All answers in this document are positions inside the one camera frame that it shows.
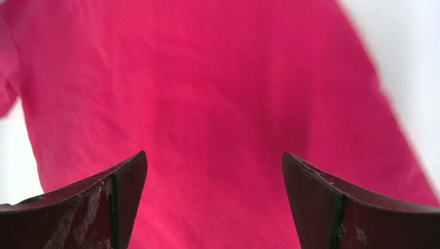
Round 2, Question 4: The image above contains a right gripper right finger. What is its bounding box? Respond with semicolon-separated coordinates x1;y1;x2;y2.
282;153;439;248

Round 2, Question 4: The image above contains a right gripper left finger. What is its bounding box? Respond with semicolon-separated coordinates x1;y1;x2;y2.
1;151;147;248

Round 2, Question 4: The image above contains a magenta t shirt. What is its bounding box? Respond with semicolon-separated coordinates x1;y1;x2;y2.
1;1;438;248

